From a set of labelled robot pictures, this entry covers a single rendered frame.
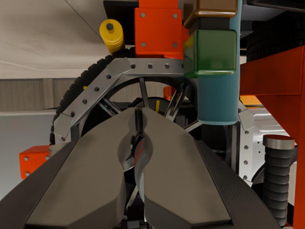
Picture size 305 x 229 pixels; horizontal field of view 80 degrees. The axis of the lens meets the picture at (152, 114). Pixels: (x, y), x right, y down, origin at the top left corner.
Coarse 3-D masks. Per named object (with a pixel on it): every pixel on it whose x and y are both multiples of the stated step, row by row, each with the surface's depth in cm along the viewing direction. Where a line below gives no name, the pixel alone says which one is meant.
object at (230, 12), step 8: (184, 0) 18; (192, 0) 16; (200, 0) 15; (208, 0) 15; (216, 0) 15; (224, 0) 16; (232, 0) 16; (184, 8) 18; (192, 8) 16; (200, 8) 15; (208, 8) 15; (216, 8) 16; (224, 8) 16; (232, 8) 16; (184, 16) 18; (192, 16) 16; (200, 16) 16; (208, 16) 16; (216, 16) 16; (224, 16) 16; (232, 16) 16; (184, 24) 19
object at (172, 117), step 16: (128, 80) 57; (144, 80) 58; (160, 80) 72; (176, 80) 61; (144, 96) 58; (176, 96) 60; (192, 96) 72; (96, 112) 68; (112, 112) 58; (176, 112) 60; (80, 128) 55; (192, 128) 61; (208, 128) 74; (224, 128) 60; (208, 144) 75; (224, 144) 62; (128, 160) 60; (224, 160) 62; (128, 192) 75
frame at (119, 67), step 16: (112, 64) 46; (128, 64) 47; (144, 64) 47; (160, 64) 48; (176, 64) 48; (96, 80) 46; (112, 80) 47; (192, 80) 55; (80, 96) 46; (96, 96) 47; (64, 112) 46; (80, 112) 47; (240, 112) 51; (64, 128) 46; (240, 128) 52; (240, 144) 52; (240, 160) 53; (240, 176) 53
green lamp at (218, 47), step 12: (192, 36) 16; (204, 36) 16; (216, 36) 16; (228, 36) 16; (192, 48) 16; (204, 48) 16; (216, 48) 16; (228, 48) 16; (192, 60) 16; (204, 60) 16; (216, 60) 16; (228, 60) 16; (192, 72) 17; (204, 72) 16; (216, 72) 16; (228, 72) 16
